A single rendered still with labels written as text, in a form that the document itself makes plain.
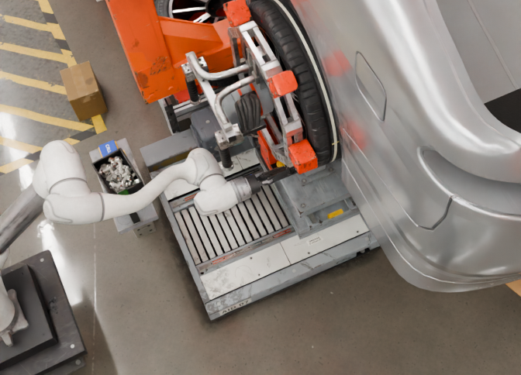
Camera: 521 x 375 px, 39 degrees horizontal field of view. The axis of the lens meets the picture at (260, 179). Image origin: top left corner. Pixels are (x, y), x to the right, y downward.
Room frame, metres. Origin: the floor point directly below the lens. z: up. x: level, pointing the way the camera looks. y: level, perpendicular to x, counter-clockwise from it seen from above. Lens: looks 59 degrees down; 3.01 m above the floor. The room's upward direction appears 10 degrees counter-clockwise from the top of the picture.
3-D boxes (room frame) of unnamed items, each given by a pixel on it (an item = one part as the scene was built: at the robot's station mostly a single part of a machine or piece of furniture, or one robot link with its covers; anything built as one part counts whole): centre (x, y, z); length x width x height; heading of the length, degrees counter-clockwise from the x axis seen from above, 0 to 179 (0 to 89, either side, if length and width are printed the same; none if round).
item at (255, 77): (1.56, 0.02, 1.03); 0.19 x 0.18 x 0.11; 105
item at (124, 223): (1.67, 0.57, 0.44); 0.43 x 0.17 x 0.03; 15
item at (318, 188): (1.73, -0.24, 0.32); 0.40 x 0.30 x 0.28; 15
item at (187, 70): (1.80, 0.17, 0.93); 0.09 x 0.05 x 0.05; 105
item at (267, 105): (1.67, 0.00, 0.85); 0.21 x 0.14 x 0.14; 105
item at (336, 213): (1.73, -0.24, 0.13); 0.50 x 0.36 x 0.10; 15
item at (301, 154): (1.38, -0.16, 0.85); 0.09 x 0.08 x 0.07; 15
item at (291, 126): (1.69, -0.07, 0.85); 0.54 x 0.07 x 0.54; 15
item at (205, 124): (1.97, 0.06, 0.26); 0.42 x 0.18 x 0.35; 105
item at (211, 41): (2.18, 0.05, 0.69); 0.52 x 0.17 x 0.35; 105
